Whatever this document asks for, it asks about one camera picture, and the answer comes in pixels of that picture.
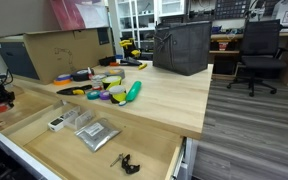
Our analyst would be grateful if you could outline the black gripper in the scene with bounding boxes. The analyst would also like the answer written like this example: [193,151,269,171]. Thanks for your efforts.
[0,82,16,104]

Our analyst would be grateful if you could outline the orange tape roll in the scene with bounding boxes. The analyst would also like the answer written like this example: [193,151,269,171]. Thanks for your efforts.
[53,77,73,87]

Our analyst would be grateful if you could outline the blue tape roll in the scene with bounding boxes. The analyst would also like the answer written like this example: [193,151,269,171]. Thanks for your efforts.
[56,73,72,82]

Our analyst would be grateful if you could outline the teal tape roll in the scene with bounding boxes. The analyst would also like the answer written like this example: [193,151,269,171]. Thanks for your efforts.
[86,90,102,101]

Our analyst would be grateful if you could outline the transparent tape roll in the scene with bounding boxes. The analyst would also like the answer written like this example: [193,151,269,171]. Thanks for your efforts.
[91,73,108,91]

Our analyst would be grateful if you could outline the purple tape roll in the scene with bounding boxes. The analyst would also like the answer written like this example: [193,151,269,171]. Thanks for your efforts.
[99,90,112,101]

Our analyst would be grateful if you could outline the wooden drawer with dividers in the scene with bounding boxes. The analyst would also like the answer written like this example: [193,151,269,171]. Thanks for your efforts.
[0,99,185,180]

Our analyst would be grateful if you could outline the white handheld meter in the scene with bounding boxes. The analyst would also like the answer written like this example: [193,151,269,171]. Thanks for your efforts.
[47,105,82,133]

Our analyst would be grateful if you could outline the large cardboard box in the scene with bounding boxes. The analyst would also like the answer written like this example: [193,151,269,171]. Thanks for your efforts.
[0,27,115,85]

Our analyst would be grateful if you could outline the clear plastic screw box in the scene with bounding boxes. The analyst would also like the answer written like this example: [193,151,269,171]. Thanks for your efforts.
[67,109,96,131]

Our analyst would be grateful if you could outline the silver antistatic bag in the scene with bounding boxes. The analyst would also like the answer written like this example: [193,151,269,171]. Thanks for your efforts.
[74,117,122,153]

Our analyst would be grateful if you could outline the maroon white board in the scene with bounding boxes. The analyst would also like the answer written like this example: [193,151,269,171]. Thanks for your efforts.
[48,0,110,32]

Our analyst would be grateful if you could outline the small black box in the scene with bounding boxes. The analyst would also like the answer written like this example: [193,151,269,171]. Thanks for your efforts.
[98,55,117,67]

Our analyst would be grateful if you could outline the green cylinder tool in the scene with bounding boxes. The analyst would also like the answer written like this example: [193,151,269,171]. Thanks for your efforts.
[125,80,142,103]

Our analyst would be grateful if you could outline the metal bolt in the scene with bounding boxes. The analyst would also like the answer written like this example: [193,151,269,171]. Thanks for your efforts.
[109,153,125,168]

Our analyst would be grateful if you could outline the black flat tool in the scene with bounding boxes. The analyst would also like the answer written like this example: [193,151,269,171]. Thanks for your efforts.
[118,57,143,67]

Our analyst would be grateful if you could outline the yellow black bar clamps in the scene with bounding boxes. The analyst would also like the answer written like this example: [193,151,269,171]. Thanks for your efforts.
[118,38,142,58]

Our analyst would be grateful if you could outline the white shelving unit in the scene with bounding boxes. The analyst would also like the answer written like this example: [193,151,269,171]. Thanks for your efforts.
[107,0,188,56]

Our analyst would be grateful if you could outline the dark grey tote bag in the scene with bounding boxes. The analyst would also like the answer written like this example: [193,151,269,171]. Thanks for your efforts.
[152,20,213,77]

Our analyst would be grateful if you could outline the red white container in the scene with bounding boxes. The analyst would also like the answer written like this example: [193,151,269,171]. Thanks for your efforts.
[217,41,230,52]

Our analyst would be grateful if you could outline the black pegboard panel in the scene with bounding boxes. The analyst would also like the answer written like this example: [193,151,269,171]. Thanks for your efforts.
[213,0,252,20]

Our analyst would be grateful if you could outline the black office chair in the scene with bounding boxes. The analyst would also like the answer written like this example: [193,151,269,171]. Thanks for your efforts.
[226,18,288,98]

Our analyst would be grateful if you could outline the grey duct tape roll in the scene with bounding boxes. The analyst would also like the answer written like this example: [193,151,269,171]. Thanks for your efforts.
[105,68,126,80]

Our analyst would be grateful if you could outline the black clamp mount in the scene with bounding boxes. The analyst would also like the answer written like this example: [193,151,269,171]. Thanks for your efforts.
[121,153,141,175]

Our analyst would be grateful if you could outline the metal drawer slide rail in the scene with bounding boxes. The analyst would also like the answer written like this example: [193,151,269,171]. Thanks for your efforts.
[172,138,193,180]

